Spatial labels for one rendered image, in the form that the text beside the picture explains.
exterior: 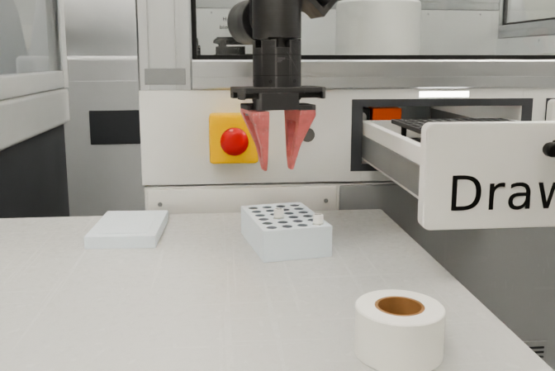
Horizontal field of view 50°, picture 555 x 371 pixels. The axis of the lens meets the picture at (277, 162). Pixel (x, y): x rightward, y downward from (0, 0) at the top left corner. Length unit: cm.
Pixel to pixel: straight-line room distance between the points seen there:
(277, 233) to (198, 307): 15
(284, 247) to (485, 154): 24
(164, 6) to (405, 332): 62
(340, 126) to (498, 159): 35
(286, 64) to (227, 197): 31
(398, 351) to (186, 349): 17
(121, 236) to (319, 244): 24
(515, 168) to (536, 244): 45
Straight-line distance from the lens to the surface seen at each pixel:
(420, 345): 47
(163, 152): 93
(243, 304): 59
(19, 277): 71
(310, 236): 71
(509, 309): 111
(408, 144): 73
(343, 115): 94
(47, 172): 175
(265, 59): 69
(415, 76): 97
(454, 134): 63
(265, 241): 69
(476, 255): 105
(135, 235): 77
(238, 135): 85
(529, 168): 67
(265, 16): 69
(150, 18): 93
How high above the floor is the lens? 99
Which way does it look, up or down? 10 degrees down
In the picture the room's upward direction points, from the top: straight up
